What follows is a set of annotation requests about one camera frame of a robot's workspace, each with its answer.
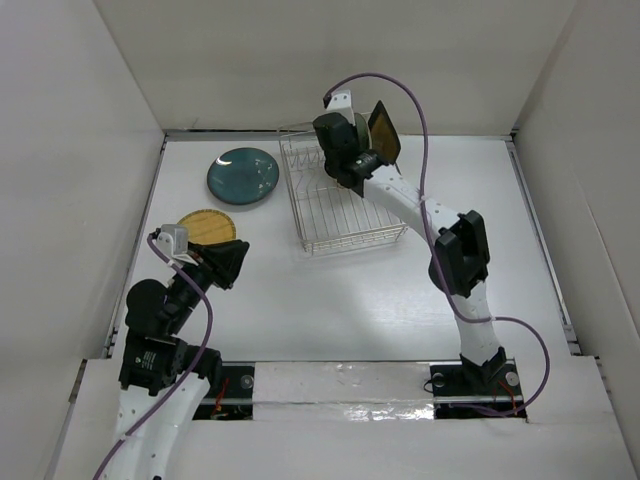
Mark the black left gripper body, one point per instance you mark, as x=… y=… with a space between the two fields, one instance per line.
x=189 y=294

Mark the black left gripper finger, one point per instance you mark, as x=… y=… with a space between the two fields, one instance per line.
x=223 y=275
x=227 y=257

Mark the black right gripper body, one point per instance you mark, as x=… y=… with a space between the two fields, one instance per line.
x=329 y=169

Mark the round woven bamboo plate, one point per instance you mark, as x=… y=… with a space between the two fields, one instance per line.
x=208 y=227

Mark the square black yellow plate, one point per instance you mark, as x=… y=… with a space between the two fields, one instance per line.
x=383 y=135

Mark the round teal blossom plate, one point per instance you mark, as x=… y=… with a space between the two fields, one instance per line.
x=243 y=176

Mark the light green flower plate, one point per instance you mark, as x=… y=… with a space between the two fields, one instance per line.
x=362 y=132

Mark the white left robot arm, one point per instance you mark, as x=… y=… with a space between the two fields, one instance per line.
x=167 y=365

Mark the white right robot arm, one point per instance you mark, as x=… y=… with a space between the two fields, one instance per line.
x=457 y=242

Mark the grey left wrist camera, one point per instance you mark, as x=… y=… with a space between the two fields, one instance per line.
x=172 y=241

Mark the metal wire dish rack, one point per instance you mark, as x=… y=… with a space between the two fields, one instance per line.
x=328 y=217

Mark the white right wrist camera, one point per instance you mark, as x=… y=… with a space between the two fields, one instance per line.
x=341 y=102

